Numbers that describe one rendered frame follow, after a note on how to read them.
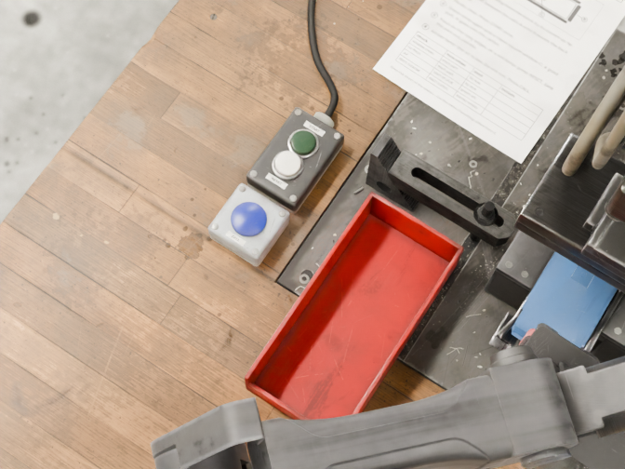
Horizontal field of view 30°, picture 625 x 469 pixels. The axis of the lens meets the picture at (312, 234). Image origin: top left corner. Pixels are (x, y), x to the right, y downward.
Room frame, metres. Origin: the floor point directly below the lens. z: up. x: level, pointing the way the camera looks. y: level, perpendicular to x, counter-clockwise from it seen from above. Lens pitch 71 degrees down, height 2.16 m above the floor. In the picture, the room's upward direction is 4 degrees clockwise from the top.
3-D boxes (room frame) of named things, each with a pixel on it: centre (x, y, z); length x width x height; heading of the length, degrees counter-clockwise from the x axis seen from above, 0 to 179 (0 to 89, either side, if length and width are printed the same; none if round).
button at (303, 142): (0.54, 0.02, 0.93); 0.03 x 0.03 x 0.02
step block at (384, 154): (0.50, -0.09, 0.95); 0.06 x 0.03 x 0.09; 60
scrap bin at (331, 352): (0.34, -0.05, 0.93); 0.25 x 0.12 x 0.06; 150
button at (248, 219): (0.44, 0.07, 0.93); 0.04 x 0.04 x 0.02
